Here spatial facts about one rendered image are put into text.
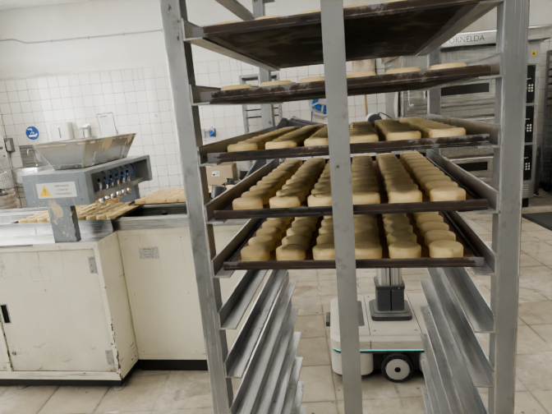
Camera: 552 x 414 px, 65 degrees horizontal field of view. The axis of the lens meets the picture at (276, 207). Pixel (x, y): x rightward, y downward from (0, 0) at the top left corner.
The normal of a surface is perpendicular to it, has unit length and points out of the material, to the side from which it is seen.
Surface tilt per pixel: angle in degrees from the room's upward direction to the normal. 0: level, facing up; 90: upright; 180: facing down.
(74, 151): 109
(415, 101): 90
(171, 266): 90
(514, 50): 90
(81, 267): 90
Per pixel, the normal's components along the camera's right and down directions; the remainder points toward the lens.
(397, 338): -0.14, -0.72
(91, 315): -0.15, 0.23
